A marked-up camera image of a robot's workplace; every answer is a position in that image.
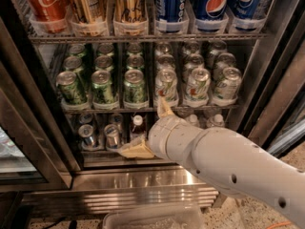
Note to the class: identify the red Coca-Cola can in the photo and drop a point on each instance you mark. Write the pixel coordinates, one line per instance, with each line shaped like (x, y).
(50, 13)

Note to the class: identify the white diet can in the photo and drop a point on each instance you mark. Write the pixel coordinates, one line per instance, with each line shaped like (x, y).
(165, 84)
(227, 84)
(198, 84)

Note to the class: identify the open fridge door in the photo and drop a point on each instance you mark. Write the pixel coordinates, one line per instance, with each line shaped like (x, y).
(281, 124)

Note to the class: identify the white can back middle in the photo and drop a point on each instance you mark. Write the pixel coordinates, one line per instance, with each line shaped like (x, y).
(190, 48)

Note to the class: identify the brown tea bottle left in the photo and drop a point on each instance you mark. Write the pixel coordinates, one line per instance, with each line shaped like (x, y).
(138, 127)

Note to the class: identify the silver can bottom front left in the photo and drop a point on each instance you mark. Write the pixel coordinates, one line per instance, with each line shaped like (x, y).
(88, 135)

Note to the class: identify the stainless steel fridge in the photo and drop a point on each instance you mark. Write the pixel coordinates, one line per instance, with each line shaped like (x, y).
(71, 181)

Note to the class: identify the blue Pepsi can right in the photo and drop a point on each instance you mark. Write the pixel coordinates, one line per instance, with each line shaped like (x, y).
(245, 10)

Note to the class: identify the blue pepsi can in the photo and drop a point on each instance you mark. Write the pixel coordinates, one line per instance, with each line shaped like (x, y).
(245, 10)
(169, 14)
(209, 14)

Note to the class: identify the white diet can front middle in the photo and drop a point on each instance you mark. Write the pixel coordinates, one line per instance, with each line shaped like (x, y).
(198, 84)

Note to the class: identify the white can second row middle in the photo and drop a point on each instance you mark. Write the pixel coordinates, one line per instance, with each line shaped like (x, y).
(191, 62)

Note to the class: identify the blue Pepsi can left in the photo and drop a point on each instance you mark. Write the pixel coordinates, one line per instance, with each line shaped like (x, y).
(169, 14)

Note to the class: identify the silver can bottom back left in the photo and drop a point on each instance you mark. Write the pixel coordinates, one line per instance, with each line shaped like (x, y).
(85, 119)

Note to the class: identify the white can second row right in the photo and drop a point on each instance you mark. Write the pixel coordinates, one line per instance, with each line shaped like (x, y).
(224, 60)

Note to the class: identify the white can back left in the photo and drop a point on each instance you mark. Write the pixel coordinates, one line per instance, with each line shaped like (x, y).
(162, 48)

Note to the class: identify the white can back right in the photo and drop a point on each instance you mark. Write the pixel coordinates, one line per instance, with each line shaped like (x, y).
(215, 48)

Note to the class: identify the clear water bottle left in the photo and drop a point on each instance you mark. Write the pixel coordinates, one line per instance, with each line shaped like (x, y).
(193, 120)

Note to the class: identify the white can second row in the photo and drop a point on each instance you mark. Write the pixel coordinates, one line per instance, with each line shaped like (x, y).
(224, 60)
(164, 61)
(191, 62)

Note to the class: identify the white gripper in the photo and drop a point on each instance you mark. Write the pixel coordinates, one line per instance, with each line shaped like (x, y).
(166, 136)

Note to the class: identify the gold can right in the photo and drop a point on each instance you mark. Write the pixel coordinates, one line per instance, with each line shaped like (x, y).
(130, 15)

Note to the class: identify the blue Pepsi can middle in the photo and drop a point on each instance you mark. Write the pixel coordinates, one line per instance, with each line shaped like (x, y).
(209, 14)

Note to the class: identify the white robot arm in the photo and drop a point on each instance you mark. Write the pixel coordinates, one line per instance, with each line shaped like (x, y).
(228, 161)

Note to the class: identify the green can second row left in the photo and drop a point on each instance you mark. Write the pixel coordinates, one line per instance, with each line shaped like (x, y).
(76, 65)

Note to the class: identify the green can second row middle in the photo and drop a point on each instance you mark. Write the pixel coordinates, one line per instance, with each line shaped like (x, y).
(104, 62)

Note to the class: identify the white diet can front left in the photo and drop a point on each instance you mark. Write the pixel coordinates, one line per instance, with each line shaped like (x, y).
(165, 84)

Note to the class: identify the clear water bottle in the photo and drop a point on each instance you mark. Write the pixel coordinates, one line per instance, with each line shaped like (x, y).
(215, 121)
(193, 120)

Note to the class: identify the gold can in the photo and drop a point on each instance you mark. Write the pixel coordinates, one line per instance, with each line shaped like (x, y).
(130, 15)
(89, 17)

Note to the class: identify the silver can bottom back right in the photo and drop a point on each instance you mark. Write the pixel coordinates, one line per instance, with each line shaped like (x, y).
(118, 120)

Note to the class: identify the gold can left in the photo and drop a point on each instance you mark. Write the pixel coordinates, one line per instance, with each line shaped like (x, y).
(89, 17)

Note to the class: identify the white can second row left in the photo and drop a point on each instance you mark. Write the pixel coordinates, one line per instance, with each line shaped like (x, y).
(164, 61)

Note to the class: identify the clear plastic bin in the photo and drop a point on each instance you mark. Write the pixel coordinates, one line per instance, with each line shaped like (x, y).
(169, 216)

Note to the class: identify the silver can bottom front right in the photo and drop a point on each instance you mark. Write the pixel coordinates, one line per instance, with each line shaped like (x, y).
(112, 135)

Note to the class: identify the silver can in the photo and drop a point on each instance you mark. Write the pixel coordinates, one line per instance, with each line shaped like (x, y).
(88, 135)
(112, 135)
(85, 119)
(118, 120)

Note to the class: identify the clear water bottle right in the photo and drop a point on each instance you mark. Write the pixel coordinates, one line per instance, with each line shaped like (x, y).
(215, 121)

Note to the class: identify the white diet can front right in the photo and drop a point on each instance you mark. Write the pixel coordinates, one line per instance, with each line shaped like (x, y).
(227, 84)

